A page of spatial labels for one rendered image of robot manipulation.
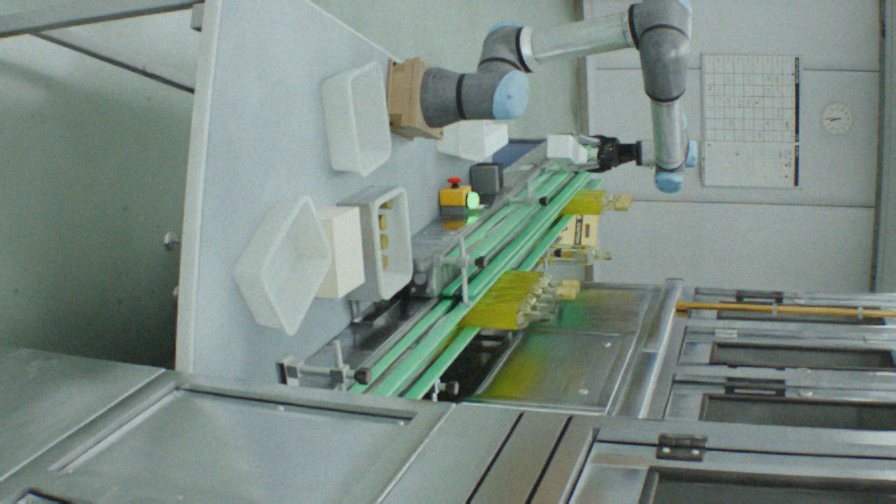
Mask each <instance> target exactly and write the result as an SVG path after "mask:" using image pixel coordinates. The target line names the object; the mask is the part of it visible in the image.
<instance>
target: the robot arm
mask: <svg viewBox="0 0 896 504"><path fill-rule="evenodd" d="M692 23H693V17H692V8H691V5H690V3H689V1H688V0H643V2H640V3H635V4H630V5H629V6H628V8H627V9H626V11H625V12H623V13H618V14H613V15H608V16H603V17H598V18H593V19H588V20H583V21H578V22H573V23H569V24H564V25H559V26H554V27H550V28H545V29H540V30H535V29H533V28H532V27H530V26H525V25H523V24H521V23H519V22H518V23H517V24H516V23H515V22H514V21H505V22H501V23H498V24H496V25H494V26H493V27H492V28H491V29H490V30H489V31H488V33H487V36H486V38H485V39H484V42H483V46H482V52H481V56H480V60H479V63H478V67H477V71H476V73H458V72H454V71H451V70H447V69H444V68H440V67H430V68H428V69H427V70H426V71H425V72H424V74H423V77H422V81H421V86H420V106H421V111H422V115H423V118H424V121H425V123H426V124H427V126H428V127H430V128H443V127H446V126H449V125H451V124H454V123H457V122H460V121H473V120H499V121H505V120H511V119H517V118H519V117H520V116H521V115H522V114H523V112H524V111H525V109H526V106H527V102H528V97H529V96H528V92H529V83H528V79H527V76H526V75H525V74H528V73H534V72H538V71H539V70H540V69H541V68H542V66H543V64H548V63H553V62H558V61H563V60H569V59H574V58H579V57H585V56H590V55H595V54H601V53H606V52H612V51H617V50H623V49H628V48H634V49H635V50H636V51H638V52H639V56H640V64H641V70H642V76H643V83H644V91H645V94H646V95H647V97H648V98H649V99H650V110H651V122H652V133H653V140H648V139H643V140H642V141H641V140H636V143H620V141H619V139H618V138H617V137H606V136H604V135H593V136H577V137H573V138H574V139H575V140H576V141H577V142H578V143H580V144H582V145H589V146H590V147H591V148H594V149H595V148H597V147H598V152H597V161H596V160H595V159H592V160H589V161H588V162H586V163H579V164H570V165H567V167H568V168H570V169H573V170H577V171H583V172H590V173H604V172H606V171H608V170H612V168H611V167H614V168H616V167H617V166H619V165H622V164H625V163H628V162H632V161H634V160H635V163H636V166H643V167H650V169H653V167H655V174H654V185H655V187H656V188H657V189H658V190H659V191H661V192H663V193H676V192H678V191H680V190H681V188H682V186H683V180H684V168H693V167H695V166H696V164H697V143H696V141H694V140H688V131H687V126H688V124H687V121H686V117H685V115H684V114H683V113H682V96H683V95H684V93H685V91H686V75H687V68H688V63H689V57H690V45H691V30H692Z"/></svg>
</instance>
